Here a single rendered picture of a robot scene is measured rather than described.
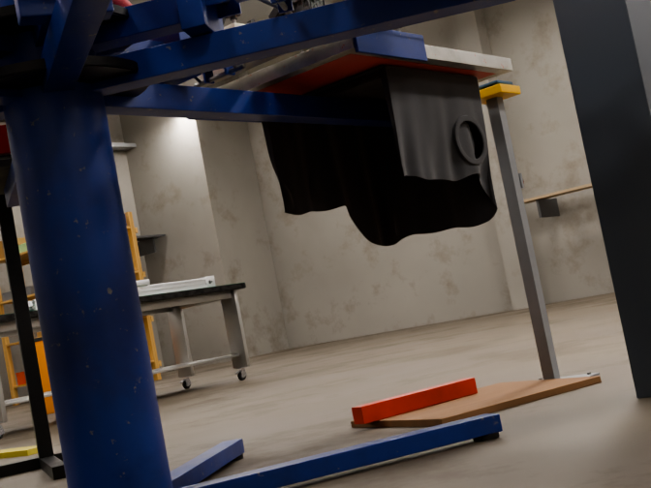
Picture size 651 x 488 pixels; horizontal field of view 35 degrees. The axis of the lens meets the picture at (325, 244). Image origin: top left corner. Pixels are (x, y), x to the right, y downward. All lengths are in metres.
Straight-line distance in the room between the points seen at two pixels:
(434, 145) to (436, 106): 0.11
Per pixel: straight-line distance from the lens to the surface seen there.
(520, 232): 3.28
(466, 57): 2.90
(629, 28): 2.61
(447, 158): 2.84
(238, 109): 2.49
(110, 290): 2.02
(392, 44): 2.59
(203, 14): 2.02
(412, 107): 2.73
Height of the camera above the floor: 0.33
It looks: 4 degrees up
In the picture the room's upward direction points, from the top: 11 degrees counter-clockwise
